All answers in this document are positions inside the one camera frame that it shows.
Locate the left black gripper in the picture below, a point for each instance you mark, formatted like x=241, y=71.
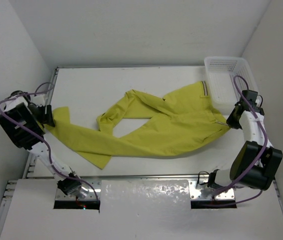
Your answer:
x=45, y=119

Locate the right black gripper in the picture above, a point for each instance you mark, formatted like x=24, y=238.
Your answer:
x=231, y=122

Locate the yellow-green trousers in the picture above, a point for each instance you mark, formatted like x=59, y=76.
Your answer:
x=144, y=125

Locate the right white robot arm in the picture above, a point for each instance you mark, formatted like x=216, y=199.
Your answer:
x=258, y=161

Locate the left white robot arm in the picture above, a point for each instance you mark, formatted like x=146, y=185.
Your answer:
x=25, y=117

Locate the white perforated plastic basket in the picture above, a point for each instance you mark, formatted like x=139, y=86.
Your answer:
x=220, y=72

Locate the white front cover board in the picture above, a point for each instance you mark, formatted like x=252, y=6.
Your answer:
x=138, y=210

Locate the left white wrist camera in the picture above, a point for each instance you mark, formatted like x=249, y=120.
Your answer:
x=39, y=99

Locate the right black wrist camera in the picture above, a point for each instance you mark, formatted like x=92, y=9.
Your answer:
x=250, y=96

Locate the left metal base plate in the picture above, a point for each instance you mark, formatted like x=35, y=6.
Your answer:
x=85, y=193

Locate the metal base plate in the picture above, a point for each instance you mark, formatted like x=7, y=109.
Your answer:
x=85, y=193
x=200, y=193

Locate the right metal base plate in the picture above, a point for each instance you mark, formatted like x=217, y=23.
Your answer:
x=200, y=193

